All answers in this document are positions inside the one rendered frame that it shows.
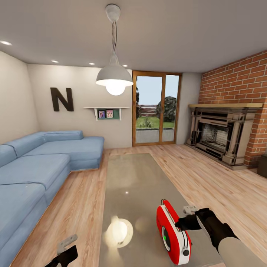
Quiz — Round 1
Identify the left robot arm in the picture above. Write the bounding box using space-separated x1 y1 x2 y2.
43 234 78 267

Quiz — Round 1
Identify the radio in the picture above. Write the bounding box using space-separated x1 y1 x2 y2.
156 200 192 265

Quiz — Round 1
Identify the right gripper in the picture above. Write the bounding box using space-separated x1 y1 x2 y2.
175 215 197 230

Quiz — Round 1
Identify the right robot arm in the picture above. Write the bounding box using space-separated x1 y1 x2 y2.
175 205 267 267

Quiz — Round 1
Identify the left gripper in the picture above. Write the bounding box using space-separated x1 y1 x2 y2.
57 245 78 267

